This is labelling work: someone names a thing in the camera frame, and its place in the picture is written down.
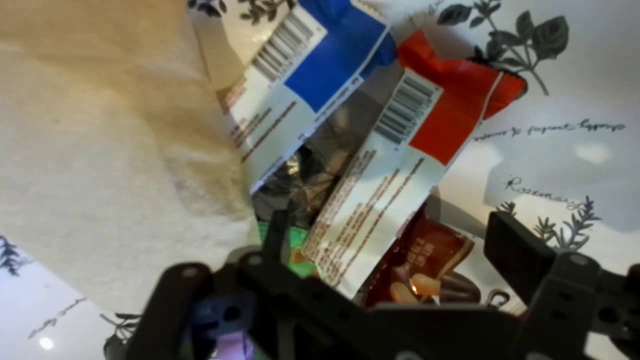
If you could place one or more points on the brown snack wrapper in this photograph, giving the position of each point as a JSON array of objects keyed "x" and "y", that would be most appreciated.
[{"x": 426, "y": 260}]

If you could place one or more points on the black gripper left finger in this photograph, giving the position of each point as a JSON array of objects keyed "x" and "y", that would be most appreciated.
[{"x": 186, "y": 300}]

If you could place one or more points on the white bowl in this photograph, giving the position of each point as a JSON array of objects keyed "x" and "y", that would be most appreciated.
[{"x": 567, "y": 166}]

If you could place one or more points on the green snack wrapper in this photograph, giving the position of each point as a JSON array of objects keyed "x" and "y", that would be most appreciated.
[{"x": 293, "y": 247}]

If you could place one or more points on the purple snack wrapper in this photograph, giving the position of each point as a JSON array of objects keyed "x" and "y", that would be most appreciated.
[{"x": 230, "y": 347}]

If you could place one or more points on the red and white wrapper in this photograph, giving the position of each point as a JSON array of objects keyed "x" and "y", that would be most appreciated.
[{"x": 400, "y": 166}]

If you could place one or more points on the blue and white wrapper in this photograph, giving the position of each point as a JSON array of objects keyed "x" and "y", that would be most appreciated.
[{"x": 333, "y": 52}]

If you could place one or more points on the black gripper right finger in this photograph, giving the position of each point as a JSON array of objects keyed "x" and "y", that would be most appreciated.
[{"x": 573, "y": 307}]

